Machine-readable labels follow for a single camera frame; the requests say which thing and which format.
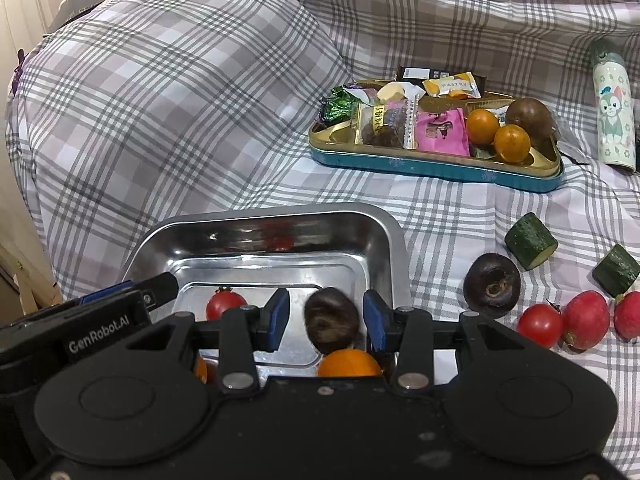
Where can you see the stainless steel tray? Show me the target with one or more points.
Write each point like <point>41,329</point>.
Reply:
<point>352,247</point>

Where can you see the left red radish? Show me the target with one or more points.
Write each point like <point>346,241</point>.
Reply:
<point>586,320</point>

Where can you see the left cucumber piece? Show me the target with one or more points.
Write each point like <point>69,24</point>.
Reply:
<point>530,241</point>

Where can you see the blue gold snack tin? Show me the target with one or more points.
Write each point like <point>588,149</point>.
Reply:
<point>336,146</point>

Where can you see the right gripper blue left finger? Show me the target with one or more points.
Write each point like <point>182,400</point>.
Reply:
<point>244,331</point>

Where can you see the orange mandarin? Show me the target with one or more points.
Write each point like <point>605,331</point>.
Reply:
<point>349,363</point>
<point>206,371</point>

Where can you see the brown cake clear packet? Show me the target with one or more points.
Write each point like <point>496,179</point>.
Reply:
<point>386,125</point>

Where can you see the plaid bed sheet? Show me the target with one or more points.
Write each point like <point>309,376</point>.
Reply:
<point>146,109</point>

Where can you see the red radish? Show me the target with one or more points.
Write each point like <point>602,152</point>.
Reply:
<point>586,320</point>
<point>627,316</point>

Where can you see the right cucumber piece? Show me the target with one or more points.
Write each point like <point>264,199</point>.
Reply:
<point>616,272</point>

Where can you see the dark round water chestnut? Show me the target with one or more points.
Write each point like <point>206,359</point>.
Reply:
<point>492,285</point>

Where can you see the left small orange in tin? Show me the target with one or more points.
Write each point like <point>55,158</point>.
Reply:
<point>482,127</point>

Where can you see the black snack packet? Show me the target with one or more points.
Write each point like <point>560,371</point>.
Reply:
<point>417,74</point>

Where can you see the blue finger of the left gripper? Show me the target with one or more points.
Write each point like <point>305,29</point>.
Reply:
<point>106,292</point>
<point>153,293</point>

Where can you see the red cherry tomato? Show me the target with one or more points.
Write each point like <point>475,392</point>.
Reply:
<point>224,299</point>
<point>541,323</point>

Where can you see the right red radish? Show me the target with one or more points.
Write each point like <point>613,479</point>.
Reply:
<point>627,316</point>

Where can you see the green foil candy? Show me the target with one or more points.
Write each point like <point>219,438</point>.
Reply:
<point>337,107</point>

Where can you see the right small orange in tin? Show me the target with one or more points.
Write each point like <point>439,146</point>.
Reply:
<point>512,144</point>

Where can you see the yellow white pastry packet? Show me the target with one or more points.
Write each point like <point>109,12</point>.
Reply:
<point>461,86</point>

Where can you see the small orange in tin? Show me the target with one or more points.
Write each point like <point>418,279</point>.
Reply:
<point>512,144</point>
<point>482,127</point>

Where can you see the brown kiwi fruit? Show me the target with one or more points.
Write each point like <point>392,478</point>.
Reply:
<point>532,116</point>

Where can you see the cucumber piece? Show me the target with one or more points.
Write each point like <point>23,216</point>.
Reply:
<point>530,241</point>
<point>616,272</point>

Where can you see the pink snack packet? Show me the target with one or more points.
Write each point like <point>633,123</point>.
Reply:
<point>442,133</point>

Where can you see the wooden furniture edge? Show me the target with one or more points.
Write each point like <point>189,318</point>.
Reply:
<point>35,293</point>

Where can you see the white round pastry packet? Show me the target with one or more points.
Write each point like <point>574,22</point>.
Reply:
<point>397,91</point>

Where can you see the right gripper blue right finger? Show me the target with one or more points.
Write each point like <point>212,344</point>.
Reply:
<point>406,332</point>

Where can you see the white cartoon thermos bottle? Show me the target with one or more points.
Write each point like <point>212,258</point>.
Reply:
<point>615,116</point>

